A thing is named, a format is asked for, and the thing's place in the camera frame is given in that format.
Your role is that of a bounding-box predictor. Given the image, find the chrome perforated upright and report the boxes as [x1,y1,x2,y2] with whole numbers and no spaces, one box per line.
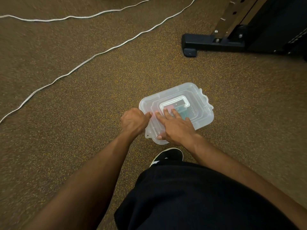
[212,0,261,40]

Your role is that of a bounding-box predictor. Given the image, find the green jump rope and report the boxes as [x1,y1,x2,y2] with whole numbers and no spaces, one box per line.
[156,104,192,120]

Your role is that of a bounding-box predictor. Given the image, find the person's right black shoe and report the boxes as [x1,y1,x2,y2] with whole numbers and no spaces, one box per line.
[149,148,184,168]

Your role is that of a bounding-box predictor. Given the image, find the person's left hand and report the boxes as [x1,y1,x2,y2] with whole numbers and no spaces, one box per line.
[120,108,153,140]

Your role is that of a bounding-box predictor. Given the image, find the black steel base beam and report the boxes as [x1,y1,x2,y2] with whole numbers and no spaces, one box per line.
[181,25,247,58]

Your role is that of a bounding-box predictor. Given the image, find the person's left forearm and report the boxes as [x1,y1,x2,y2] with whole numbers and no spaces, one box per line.
[23,130,136,230]

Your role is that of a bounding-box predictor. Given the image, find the metal weight stack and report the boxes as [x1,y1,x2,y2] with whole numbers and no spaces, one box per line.
[287,28,307,46]

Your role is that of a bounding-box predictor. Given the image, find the black shorts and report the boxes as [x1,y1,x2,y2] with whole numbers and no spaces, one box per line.
[114,160,300,230]

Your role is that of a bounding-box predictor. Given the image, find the person's right hand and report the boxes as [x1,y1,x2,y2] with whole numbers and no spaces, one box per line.
[154,108,200,147]

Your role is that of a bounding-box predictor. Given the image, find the clear plastic box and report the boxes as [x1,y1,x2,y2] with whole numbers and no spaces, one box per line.
[138,82,214,145]

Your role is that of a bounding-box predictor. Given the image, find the white cable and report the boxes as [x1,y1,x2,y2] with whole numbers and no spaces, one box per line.
[0,0,198,124]
[0,0,153,23]

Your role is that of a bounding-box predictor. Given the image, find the black weight machine tower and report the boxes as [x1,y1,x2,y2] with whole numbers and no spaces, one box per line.
[244,0,307,61]

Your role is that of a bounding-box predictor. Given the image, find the person's right forearm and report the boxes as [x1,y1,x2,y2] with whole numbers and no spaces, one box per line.
[188,134,307,230]

